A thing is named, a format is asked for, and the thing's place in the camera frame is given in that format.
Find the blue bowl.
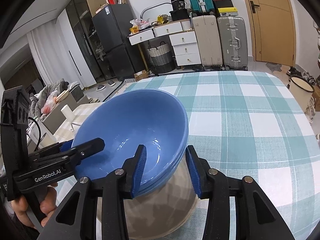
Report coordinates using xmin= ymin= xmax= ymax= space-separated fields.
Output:
xmin=132 ymin=136 xmax=188 ymax=197
xmin=73 ymin=89 xmax=188 ymax=179
xmin=137 ymin=126 xmax=189 ymax=196

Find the cream plate stack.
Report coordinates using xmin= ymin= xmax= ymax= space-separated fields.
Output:
xmin=124 ymin=157 xmax=197 ymax=239

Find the left hand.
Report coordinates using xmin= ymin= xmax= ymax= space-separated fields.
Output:
xmin=11 ymin=183 xmax=58 ymax=228

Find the beige plaid cloth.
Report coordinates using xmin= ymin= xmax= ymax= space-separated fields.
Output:
xmin=54 ymin=102 xmax=103 ymax=142

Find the white paper roll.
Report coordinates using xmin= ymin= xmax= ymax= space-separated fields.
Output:
xmin=61 ymin=105 xmax=75 ymax=122

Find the small cardboard box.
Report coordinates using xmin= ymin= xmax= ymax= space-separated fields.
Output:
xmin=134 ymin=70 xmax=149 ymax=81

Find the teal plaid tablecloth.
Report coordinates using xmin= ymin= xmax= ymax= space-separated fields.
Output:
xmin=56 ymin=70 xmax=320 ymax=240

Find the woven laundry basket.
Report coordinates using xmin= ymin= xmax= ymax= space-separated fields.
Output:
xmin=148 ymin=41 xmax=175 ymax=76

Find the black refrigerator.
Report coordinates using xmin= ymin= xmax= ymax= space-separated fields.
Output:
xmin=92 ymin=4 xmax=145 ymax=80

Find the cream trash bin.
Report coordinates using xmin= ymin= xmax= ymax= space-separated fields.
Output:
xmin=288 ymin=75 xmax=315 ymax=112

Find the white drawer desk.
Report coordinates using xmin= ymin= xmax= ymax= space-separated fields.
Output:
xmin=128 ymin=19 xmax=201 ymax=66

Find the beige suitcase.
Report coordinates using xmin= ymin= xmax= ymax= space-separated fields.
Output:
xmin=192 ymin=15 xmax=223 ymax=67

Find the silver suitcase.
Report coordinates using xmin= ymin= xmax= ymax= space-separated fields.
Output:
xmin=217 ymin=16 xmax=248 ymax=70

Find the wooden door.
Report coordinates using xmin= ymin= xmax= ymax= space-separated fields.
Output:
xmin=245 ymin=0 xmax=296 ymax=67

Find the black cable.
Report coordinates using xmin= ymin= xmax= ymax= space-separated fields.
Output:
xmin=27 ymin=116 xmax=42 ymax=152

